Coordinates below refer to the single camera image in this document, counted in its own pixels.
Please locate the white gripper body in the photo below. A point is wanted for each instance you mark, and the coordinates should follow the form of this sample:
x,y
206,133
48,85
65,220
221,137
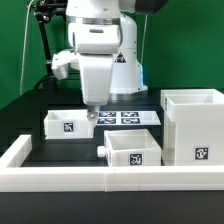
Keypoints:
x,y
96,75

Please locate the black camera stand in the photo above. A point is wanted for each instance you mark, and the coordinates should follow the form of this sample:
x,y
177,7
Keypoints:
x,y
44,10

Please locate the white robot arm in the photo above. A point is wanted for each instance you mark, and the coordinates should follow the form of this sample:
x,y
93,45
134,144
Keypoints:
x,y
104,40

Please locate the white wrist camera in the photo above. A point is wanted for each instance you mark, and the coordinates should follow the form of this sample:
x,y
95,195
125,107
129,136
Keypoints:
x,y
62,61

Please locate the white workspace border frame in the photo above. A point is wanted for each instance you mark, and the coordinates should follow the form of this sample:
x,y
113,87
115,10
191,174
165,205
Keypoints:
x,y
15,177

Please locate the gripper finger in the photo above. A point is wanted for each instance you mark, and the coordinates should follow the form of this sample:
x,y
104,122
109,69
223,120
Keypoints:
x,y
92,112

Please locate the white fiducial marker plate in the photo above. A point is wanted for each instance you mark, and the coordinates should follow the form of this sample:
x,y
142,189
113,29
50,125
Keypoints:
x,y
127,118

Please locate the white drawer box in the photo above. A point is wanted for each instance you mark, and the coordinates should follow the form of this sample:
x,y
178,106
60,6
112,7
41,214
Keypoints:
x,y
68,124
130,148

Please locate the white drawer cabinet frame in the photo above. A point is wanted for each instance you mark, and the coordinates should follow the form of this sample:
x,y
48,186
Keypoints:
x,y
193,127

